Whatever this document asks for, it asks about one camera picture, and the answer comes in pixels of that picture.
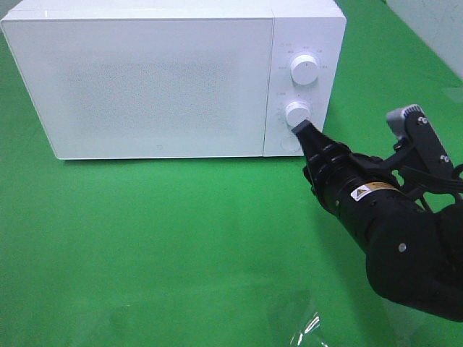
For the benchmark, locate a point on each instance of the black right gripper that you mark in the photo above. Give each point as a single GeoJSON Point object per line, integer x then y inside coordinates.
{"type": "Point", "coordinates": [331, 168]}

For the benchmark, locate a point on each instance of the round door release button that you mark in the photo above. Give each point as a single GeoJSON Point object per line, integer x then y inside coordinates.
{"type": "Point", "coordinates": [290, 144]}

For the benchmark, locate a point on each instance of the white microwave door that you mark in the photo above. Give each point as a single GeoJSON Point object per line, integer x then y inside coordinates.
{"type": "Point", "coordinates": [108, 89]}

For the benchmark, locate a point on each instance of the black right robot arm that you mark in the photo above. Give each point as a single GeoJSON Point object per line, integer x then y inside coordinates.
{"type": "Point", "coordinates": [405, 217]}

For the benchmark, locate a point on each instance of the white control knob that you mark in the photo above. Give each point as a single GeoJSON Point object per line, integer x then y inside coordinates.
{"type": "Point", "coordinates": [296, 112]}
{"type": "Point", "coordinates": [304, 69]}

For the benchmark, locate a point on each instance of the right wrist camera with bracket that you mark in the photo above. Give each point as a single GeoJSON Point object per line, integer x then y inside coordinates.
{"type": "Point", "coordinates": [420, 157]}

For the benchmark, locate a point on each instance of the white microwave oven body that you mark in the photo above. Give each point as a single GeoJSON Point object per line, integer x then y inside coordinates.
{"type": "Point", "coordinates": [315, 27]}

